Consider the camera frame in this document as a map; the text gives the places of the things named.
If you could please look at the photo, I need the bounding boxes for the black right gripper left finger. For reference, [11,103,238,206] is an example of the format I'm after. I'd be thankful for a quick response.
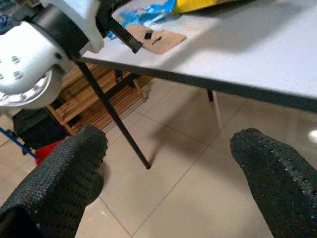
[0,125,109,238]

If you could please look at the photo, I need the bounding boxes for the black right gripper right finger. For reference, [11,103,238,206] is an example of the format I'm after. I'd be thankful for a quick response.
[229,127,317,238]

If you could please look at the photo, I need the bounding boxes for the blue plastic bag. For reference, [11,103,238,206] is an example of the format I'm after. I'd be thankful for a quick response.
[106,0,178,41]

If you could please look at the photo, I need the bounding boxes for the small brown cardboard piece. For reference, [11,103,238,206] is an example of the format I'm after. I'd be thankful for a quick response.
[124,23,187,56]

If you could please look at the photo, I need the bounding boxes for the wooden slatted shoe rack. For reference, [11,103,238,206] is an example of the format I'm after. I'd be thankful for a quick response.
[46,62,155,136]

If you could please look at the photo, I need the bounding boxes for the yellow bag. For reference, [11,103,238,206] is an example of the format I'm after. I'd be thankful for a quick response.
[171,0,250,14]

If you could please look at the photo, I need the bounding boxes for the white folding table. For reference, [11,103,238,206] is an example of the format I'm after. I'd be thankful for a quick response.
[74,0,317,171]

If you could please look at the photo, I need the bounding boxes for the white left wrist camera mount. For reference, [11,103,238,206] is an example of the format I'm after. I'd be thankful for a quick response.
[40,0,105,54]

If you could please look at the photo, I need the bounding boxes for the red dustpan with blue handle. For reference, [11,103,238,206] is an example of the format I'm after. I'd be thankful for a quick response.
[0,126,73,167]

